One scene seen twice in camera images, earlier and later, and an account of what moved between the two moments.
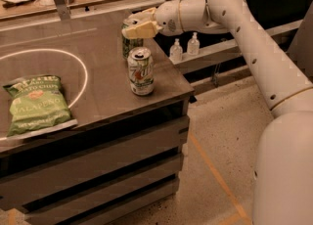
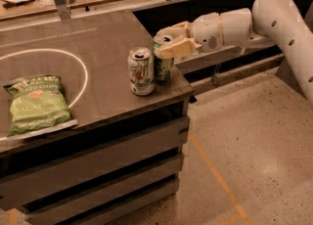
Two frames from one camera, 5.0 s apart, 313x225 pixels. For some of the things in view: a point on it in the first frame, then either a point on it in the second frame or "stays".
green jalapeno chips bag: x=35 y=102 stays
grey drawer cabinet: x=99 y=167 stays
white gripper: x=167 y=18 to x=205 y=32
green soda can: x=130 y=43 to x=163 y=67
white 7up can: x=141 y=70 stays
